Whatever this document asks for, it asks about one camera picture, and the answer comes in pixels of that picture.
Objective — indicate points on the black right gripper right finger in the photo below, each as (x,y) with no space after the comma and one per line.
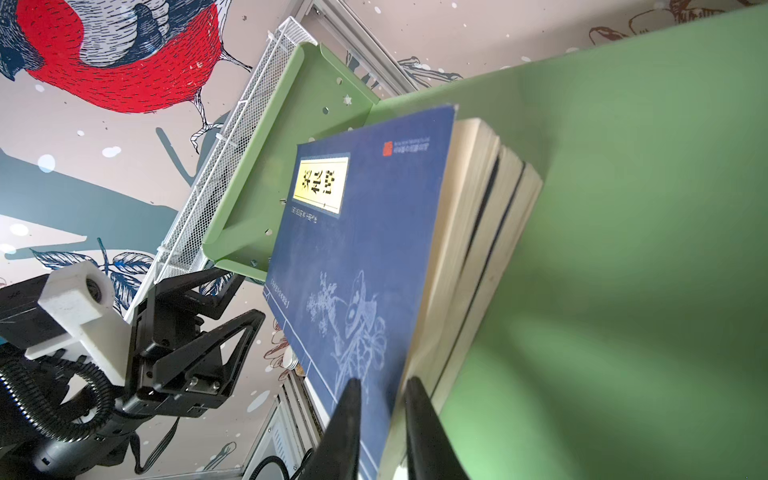
(429,452)

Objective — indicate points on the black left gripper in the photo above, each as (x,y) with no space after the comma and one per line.
(175,368)

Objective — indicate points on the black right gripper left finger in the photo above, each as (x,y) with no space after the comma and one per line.
(337,456)

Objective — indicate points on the dark blue book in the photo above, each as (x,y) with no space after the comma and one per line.
(375,230)
(480,264)

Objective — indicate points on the blue book with yellow label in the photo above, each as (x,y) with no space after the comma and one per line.
(494,268)

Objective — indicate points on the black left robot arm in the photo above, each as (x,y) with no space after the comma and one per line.
(78,380)

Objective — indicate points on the green wooden shelf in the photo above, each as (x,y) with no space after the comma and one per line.
(628,337)

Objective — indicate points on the white wire mesh basket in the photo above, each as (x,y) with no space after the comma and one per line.
(181,250)

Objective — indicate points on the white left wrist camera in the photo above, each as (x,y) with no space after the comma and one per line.
(79,298)

